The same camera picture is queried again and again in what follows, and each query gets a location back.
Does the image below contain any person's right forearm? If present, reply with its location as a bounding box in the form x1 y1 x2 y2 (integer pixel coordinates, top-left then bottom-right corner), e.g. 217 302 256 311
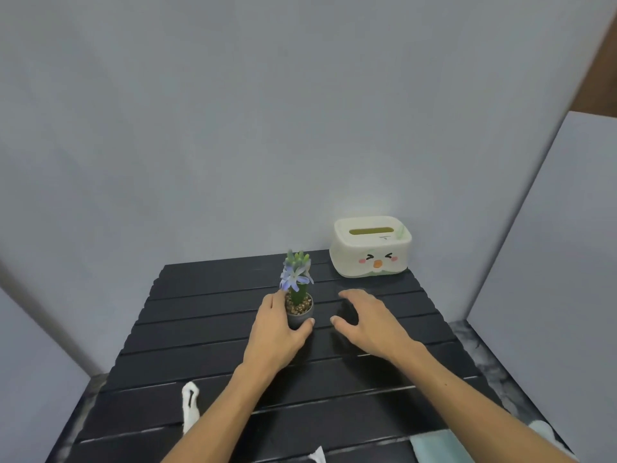
388 343 577 463

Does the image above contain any light blue cloth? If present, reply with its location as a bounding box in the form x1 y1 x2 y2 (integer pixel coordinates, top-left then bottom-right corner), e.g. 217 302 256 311
411 430 459 463

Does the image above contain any small potted artificial flower plant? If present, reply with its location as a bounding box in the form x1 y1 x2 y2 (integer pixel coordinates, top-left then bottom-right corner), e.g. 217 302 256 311
280 250 315 331

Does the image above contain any person's left hand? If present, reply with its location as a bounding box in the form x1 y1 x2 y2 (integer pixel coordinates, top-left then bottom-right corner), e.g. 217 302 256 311
243 290 316 371

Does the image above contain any person's right hand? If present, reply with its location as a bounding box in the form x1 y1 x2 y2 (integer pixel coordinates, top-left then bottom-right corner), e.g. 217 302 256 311
330 288 421 366

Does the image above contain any white cartoon-face tissue box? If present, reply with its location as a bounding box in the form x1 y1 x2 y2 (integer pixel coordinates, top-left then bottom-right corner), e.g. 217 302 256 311
330 216 412 278

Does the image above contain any person's left forearm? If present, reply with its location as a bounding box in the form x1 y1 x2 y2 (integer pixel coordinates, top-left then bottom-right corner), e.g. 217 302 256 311
161 349 290 463

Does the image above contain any white crumpled tissue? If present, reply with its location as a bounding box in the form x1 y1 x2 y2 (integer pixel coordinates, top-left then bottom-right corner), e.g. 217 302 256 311
181 381 201 434

